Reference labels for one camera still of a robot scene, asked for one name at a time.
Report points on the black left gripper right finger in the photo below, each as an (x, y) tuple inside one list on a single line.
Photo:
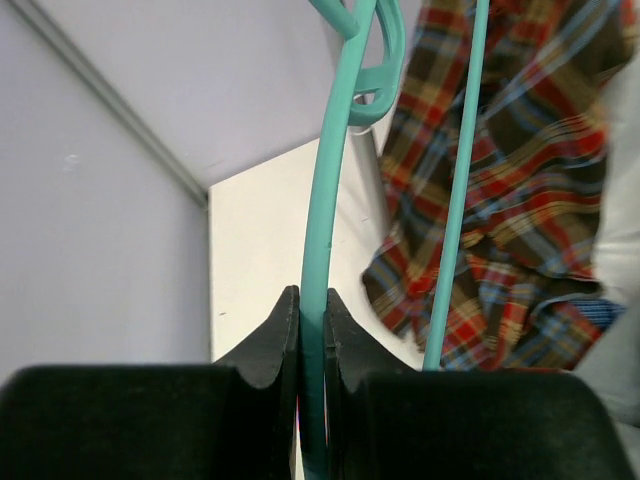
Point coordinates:
[(370, 396)]

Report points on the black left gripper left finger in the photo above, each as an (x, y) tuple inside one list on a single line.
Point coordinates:
[(256, 436)]

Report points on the red brown plaid shirt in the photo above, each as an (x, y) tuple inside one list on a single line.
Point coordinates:
[(538, 167)]

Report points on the white shirt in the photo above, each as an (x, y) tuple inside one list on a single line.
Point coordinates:
[(611, 367)]

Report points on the teal hanger of grey shirt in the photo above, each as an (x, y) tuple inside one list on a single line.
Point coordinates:
[(365, 87)]

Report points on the dark blue checked shirt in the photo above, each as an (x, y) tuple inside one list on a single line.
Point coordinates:
[(600, 312)]

